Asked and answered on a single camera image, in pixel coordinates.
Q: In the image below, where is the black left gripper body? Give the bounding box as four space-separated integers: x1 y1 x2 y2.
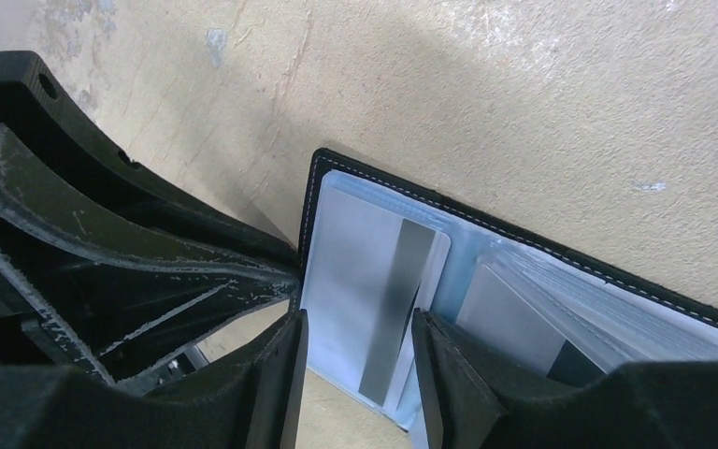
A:
0 223 118 384

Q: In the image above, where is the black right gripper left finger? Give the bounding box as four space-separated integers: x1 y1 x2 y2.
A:
0 310 309 448

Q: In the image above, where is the dark grey credit card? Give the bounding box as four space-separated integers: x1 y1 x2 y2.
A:
456 263 604 386

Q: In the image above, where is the white magnetic stripe card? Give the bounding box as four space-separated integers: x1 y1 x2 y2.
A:
302 187 451 414

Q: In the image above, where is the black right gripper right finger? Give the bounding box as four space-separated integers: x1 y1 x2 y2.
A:
411 310 718 448

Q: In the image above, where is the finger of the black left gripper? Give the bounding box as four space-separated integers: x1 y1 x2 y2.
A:
0 51 297 269
0 124 300 384

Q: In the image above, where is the black leather card holder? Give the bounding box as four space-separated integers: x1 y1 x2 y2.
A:
296 149 718 448

